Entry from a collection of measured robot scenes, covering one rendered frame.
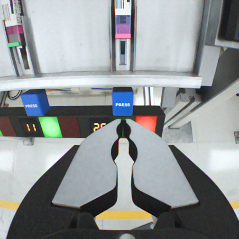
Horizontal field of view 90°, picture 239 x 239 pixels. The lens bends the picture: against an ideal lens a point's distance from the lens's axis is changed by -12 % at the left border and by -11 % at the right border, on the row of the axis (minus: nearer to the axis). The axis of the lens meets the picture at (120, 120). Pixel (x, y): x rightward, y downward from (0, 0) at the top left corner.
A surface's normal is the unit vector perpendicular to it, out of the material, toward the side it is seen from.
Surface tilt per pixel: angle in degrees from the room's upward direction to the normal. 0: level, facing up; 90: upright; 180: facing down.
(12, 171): 0
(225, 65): 90
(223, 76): 90
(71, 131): 46
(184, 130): 0
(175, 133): 0
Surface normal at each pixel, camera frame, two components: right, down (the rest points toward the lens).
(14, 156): 0.00, -0.27
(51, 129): 0.00, 0.50
